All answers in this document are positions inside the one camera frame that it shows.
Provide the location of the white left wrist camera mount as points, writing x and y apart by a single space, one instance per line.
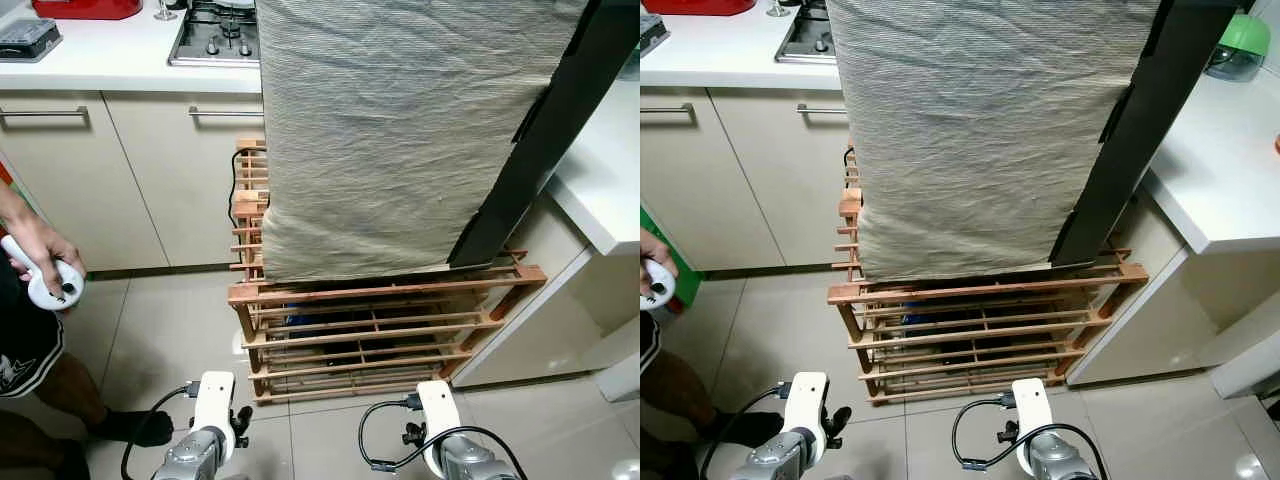
806 400
213 400

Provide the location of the black sock foot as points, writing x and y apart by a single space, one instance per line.
745 428
135 428

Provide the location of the cream counter base cabinet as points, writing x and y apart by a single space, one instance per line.
560 310
1170 310

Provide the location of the green lidded clear container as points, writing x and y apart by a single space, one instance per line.
1240 40

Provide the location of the person forearm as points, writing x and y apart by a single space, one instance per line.
10 205

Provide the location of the cream kitchen cabinet door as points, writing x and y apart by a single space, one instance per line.
70 190
790 190
700 190
185 190

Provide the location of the person bare leg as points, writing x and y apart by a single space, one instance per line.
30 448
70 390
682 390

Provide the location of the person hand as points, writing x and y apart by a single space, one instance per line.
45 245
658 248

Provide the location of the wooden slatted rack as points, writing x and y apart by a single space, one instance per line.
380 292
985 292

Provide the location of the clear stemmed glass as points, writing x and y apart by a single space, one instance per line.
778 10
166 13

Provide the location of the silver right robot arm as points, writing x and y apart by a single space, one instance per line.
1060 462
470 462

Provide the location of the red kitchen appliance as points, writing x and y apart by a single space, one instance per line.
88 8
700 6

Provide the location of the steel gas hob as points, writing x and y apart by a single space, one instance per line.
810 38
215 40

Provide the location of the black shorts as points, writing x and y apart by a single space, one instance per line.
25 345
648 345

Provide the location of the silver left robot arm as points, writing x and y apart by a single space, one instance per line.
785 458
195 457

